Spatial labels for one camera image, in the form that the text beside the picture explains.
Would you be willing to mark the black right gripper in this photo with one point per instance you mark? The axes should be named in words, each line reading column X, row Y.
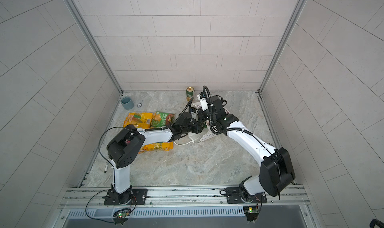
column 201, row 115

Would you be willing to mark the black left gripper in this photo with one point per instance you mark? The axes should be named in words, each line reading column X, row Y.
column 198, row 126

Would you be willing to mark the white printed paper bag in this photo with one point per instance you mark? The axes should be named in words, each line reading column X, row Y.
column 196, row 138

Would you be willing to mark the green snack bag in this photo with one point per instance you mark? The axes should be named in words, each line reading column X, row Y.
column 161, row 119

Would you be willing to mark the orange snack pack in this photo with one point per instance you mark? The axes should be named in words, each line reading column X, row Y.
column 163, row 146

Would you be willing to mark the yellow mango snack bag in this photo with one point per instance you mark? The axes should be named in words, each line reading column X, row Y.
column 139, row 119

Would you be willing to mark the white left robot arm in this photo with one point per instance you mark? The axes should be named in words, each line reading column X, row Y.
column 125, row 147

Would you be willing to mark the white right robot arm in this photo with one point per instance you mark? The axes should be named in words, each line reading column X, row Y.
column 276, row 168

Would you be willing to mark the green beer can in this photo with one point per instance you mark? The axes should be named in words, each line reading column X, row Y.
column 189, row 93

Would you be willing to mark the teal cup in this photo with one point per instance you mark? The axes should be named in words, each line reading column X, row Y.
column 127, row 103

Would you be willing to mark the right circuit board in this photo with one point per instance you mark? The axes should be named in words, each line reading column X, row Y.
column 251, row 213

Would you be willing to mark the circuit board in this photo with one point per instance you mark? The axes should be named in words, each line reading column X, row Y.
column 251, row 213
column 122, row 214

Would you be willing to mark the left circuit board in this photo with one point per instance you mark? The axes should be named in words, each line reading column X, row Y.
column 122, row 214

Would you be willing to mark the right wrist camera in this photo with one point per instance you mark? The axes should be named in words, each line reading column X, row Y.
column 203, row 101

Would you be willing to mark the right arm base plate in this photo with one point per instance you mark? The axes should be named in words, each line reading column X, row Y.
column 236, row 195

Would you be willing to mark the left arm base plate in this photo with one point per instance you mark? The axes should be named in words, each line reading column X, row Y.
column 136, row 196

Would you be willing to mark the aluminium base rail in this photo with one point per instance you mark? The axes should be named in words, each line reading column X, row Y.
column 178, row 196

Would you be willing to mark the aluminium corner frame post right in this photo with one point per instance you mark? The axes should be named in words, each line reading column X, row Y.
column 286, row 35

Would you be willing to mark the aluminium corner frame post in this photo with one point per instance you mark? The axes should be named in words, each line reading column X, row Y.
column 286, row 35
column 91, row 41

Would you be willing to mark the aluminium corner frame post left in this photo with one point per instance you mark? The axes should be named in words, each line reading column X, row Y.
column 91, row 41

